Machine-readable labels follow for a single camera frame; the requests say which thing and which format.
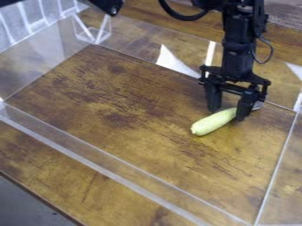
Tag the clear acrylic enclosure wall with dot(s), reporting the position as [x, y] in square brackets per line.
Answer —
[100, 96]

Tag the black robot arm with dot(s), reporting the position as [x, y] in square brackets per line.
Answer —
[245, 23]

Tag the green handled metal spoon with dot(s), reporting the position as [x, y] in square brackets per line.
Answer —
[209, 124]

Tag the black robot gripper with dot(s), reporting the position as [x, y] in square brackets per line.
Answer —
[219, 81]

